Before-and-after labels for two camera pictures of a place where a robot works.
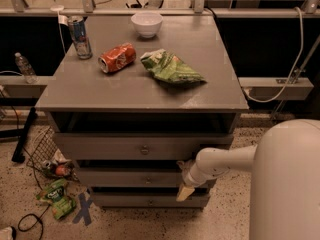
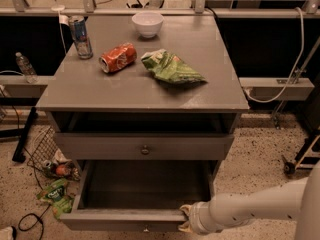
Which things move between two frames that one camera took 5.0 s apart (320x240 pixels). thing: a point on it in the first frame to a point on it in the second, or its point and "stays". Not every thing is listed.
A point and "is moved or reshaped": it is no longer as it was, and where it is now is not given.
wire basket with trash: (48, 157) stays
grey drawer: (158, 177) is moved or reshaped
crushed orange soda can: (117, 57) stays
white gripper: (188, 177) to (197, 218)
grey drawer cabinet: (133, 98) stays
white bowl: (147, 24) stays
